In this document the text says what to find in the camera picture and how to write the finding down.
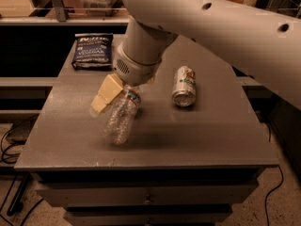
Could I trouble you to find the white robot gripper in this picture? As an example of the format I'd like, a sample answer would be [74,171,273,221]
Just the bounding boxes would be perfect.
[91,44,162,114]

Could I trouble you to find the clear plastic water bottle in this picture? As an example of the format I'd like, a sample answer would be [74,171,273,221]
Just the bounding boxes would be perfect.
[104,86,141,145]

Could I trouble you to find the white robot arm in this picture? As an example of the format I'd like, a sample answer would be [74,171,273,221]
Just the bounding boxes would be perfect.
[113,0,301,108]

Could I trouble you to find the blue chips bag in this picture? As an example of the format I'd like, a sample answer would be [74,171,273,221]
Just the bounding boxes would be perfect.
[71,33,113,69]

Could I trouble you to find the silver soda can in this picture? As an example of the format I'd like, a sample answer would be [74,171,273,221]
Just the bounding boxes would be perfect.
[171,66,197,107]

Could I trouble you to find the clear plastic container on shelf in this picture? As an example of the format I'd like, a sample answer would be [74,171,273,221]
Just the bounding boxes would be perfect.
[80,0,123,16]

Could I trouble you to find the grey drawer cabinet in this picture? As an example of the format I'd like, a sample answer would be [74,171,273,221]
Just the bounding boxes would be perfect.
[16,38,278,226]

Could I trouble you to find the grey metal shelf rail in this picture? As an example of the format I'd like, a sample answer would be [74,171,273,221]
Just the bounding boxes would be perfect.
[0,0,301,27]

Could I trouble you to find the black cables on left floor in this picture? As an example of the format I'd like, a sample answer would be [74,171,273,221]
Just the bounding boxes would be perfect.
[0,115,45,226]

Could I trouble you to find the black cable on right floor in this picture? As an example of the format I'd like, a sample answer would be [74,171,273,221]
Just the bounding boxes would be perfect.
[263,165,284,226]

